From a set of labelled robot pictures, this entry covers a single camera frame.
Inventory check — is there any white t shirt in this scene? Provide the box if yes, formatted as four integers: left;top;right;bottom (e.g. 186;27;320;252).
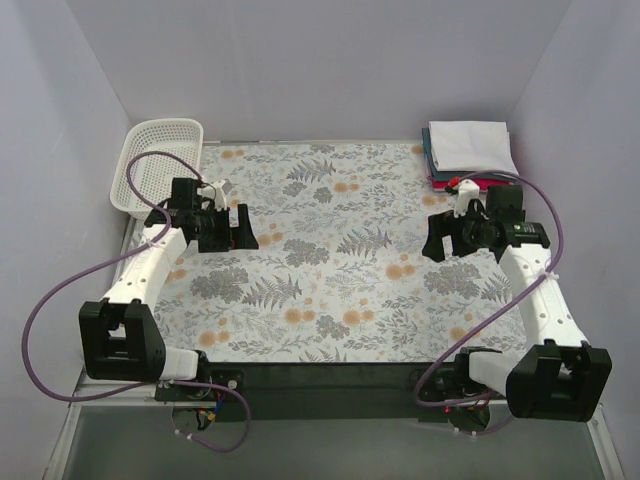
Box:
428;121;518;174

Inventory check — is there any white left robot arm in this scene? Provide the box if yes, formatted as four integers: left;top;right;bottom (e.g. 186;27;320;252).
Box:
79;178;259;400

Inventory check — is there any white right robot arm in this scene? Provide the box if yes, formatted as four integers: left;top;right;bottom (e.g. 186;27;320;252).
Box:
422;180;612;422

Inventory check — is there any folded red t shirt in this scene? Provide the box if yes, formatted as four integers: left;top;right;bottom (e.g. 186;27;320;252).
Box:
431;178;510;193

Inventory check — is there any folded teal t shirt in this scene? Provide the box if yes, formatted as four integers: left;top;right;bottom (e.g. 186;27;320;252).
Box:
421;127;519;182

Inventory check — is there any white plastic basket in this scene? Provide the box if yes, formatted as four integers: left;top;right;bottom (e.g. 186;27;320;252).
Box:
110;118;204;219

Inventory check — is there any floral patterned table mat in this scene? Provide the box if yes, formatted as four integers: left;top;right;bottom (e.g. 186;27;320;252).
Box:
154;143;526;362

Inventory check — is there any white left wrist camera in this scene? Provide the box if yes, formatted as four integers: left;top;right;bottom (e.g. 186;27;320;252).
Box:
200;179;232;211

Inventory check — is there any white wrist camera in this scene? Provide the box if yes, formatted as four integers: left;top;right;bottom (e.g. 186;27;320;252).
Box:
200;179;232;211
445;177;480;218

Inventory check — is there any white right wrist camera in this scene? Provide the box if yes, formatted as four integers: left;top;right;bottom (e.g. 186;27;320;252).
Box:
445;177;480;218

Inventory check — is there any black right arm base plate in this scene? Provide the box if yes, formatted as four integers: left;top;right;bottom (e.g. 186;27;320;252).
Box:
419;362;505;402

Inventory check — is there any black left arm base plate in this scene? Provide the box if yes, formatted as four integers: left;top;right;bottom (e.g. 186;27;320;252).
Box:
154;363;245;402

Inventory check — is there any aluminium frame rail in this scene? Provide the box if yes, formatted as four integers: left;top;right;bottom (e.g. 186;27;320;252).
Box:
47;363;624;479

